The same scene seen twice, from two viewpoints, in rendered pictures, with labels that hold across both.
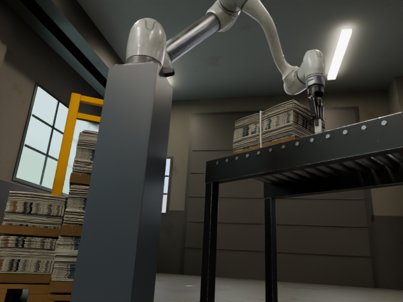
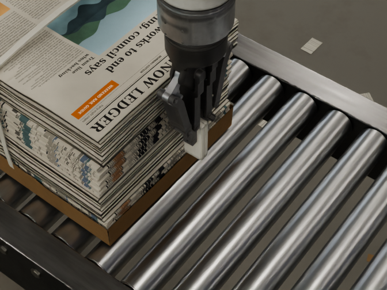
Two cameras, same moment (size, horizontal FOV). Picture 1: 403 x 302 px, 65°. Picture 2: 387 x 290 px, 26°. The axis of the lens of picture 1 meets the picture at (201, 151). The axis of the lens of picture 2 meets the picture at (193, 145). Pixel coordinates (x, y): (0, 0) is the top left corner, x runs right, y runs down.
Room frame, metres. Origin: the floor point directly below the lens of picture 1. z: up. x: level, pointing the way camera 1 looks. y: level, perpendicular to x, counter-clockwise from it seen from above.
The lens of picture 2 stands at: (0.66, -0.40, 1.80)
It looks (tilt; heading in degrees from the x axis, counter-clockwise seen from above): 50 degrees down; 349
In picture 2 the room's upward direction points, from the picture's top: straight up
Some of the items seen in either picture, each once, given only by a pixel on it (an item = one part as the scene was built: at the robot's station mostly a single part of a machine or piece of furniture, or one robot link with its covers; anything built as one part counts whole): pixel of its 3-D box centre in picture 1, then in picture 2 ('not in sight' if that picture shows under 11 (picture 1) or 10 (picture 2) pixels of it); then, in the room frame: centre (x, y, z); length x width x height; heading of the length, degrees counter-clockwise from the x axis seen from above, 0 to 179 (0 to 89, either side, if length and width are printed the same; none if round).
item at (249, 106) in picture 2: (316, 162); (191, 170); (1.44, -0.55, 0.77); 0.47 x 0.05 x 0.05; 132
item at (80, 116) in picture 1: (105, 121); not in sight; (3.10, 1.03, 1.62); 0.75 x 0.06 x 0.06; 111
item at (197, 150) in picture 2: (317, 126); (194, 138); (1.37, -0.54, 0.93); 0.03 x 0.01 x 0.07; 42
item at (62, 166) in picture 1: (59, 181); not in sight; (2.98, 1.34, 0.93); 0.09 x 0.09 x 1.85; 21
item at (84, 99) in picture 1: (108, 104); not in sight; (3.10, 1.03, 1.82); 0.75 x 0.06 x 0.06; 111
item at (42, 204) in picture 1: (33, 250); not in sight; (2.08, 1.01, 0.30); 0.76 x 0.30 x 0.60; 21
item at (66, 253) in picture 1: (96, 233); not in sight; (2.02, 0.62, 0.42); 1.17 x 0.39 x 0.83; 21
